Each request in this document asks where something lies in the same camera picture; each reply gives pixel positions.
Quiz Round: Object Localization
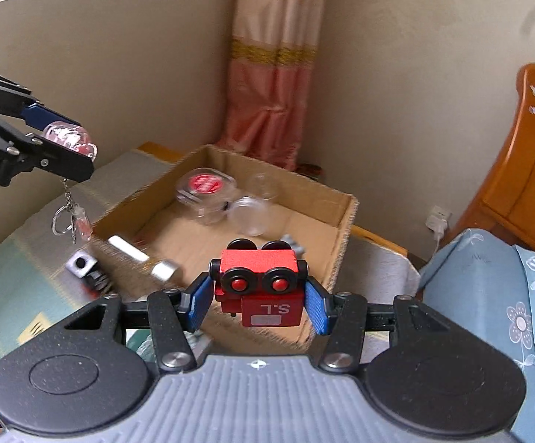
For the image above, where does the white bottle with green label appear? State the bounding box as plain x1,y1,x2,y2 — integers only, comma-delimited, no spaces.
107,234,179,283

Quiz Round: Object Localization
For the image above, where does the white wall charger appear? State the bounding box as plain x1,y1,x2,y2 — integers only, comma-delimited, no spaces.
426,205,453,235

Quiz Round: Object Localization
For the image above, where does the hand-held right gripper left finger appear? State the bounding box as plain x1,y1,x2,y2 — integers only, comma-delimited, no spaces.
62,273,216,375

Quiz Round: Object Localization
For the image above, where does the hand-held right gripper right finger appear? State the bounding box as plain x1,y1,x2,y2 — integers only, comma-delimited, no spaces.
304,279,453,372

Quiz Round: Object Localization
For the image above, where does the pink curtain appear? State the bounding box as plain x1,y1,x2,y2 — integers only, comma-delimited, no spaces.
217,0,331,172

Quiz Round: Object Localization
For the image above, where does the red toy truck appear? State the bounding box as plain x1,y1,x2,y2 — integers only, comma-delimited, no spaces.
208,238,310,329

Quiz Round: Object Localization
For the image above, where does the pink camera keychain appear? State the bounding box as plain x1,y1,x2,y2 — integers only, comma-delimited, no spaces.
41,120,99,246

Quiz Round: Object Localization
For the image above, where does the cardboard box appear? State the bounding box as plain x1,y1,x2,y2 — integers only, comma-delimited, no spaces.
90,144,359,348

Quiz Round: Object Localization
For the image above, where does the wooden bed headboard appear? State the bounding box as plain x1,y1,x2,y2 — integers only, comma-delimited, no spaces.
452,62,535,260

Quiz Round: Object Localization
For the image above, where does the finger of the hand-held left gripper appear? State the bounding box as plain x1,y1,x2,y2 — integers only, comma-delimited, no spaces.
0,62,84,134
7,131,97,184

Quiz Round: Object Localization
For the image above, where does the clear plastic jar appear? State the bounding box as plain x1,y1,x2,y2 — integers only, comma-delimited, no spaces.
228,172,280,236

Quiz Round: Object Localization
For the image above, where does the clear round container red label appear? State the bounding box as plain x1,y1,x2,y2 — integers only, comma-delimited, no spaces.
175,168,239,225

